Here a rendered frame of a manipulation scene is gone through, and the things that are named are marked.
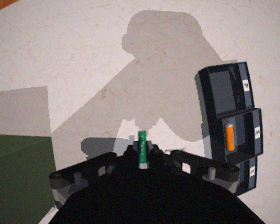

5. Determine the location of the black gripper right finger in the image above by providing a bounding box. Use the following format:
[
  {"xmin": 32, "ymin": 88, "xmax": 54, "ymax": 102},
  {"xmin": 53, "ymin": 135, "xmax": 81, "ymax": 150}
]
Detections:
[{"xmin": 146, "ymin": 140, "xmax": 240, "ymax": 194}]

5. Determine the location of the orange battery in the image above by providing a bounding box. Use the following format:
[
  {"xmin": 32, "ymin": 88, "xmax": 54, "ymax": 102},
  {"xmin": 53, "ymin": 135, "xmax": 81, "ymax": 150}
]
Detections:
[{"xmin": 224, "ymin": 123, "xmax": 234, "ymax": 151}]

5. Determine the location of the dark grey rack of three labelled bins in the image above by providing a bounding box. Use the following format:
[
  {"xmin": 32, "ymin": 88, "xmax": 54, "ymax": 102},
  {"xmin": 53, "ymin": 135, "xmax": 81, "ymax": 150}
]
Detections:
[{"xmin": 198, "ymin": 61, "xmax": 263, "ymax": 196}]

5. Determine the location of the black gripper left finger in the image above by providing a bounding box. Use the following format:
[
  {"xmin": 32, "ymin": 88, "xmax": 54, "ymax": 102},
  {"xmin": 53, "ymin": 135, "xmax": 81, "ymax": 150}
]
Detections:
[{"xmin": 49, "ymin": 141, "xmax": 140, "ymax": 210}]

